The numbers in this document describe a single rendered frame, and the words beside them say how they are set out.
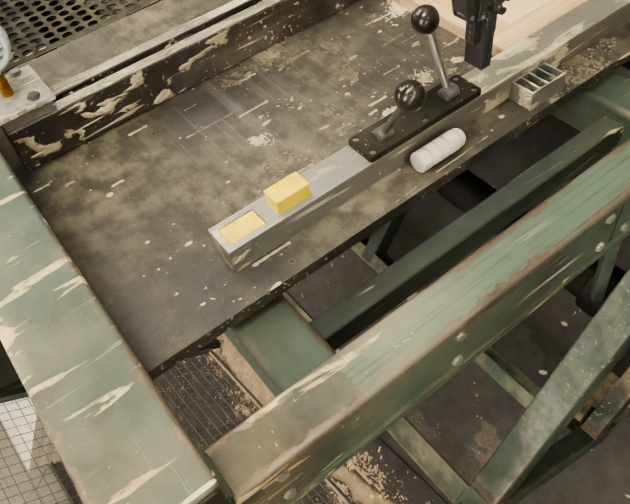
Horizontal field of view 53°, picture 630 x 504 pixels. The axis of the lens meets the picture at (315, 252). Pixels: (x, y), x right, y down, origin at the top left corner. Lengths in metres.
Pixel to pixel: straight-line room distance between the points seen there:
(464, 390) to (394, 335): 2.02
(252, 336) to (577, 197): 0.41
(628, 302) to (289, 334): 0.86
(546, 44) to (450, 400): 1.91
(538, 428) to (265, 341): 0.96
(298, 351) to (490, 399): 1.91
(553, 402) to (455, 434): 1.23
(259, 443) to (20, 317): 0.28
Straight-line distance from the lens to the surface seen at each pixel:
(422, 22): 0.88
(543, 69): 1.03
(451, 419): 2.75
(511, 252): 0.73
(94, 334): 0.67
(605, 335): 1.48
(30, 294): 0.73
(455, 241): 0.87
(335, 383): 0.63
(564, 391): 1.55
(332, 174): 0.82
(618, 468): 2.47
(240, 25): 1.08
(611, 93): 1.10
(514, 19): 1.14
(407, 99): 0.75
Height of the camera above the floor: 2.14
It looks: 44 degrees down
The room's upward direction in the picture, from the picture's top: 97 degrees counter-clockwise
